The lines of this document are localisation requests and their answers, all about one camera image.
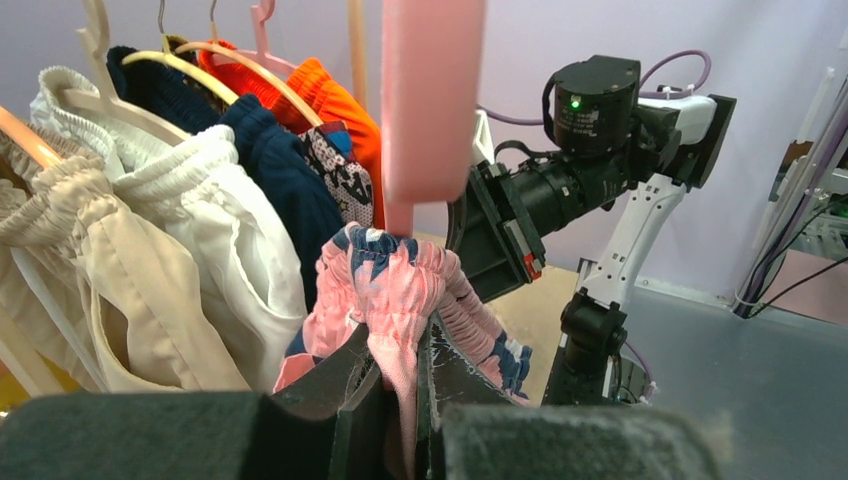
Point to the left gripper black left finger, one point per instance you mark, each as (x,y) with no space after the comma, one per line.
(329,424)

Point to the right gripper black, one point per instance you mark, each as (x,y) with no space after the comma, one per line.
(489,226)

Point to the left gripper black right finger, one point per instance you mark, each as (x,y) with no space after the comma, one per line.
(470,429)

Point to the pink shark print shorts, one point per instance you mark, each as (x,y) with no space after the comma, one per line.
(366,276)

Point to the pink plastic hanger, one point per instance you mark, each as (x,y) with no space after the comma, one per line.
(430,70)
(261,13)

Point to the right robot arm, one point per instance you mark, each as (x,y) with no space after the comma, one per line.
(611,142)

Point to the patterned shorts on hanger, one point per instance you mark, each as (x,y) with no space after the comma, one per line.
(329,152)

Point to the navy shorts on hanger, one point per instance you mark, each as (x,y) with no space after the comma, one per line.
(271,155)

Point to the orange shorts on hanger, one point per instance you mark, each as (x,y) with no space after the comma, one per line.
(327,98)

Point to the beige shorts on hanger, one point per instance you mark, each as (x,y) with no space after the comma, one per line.
(118,299)

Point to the white shorts on hanger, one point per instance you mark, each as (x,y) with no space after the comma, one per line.
(250,283)

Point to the orange hanger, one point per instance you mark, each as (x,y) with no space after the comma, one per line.
(28,140)

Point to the wooden clothes rack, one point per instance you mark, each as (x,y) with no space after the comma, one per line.
(358,53)

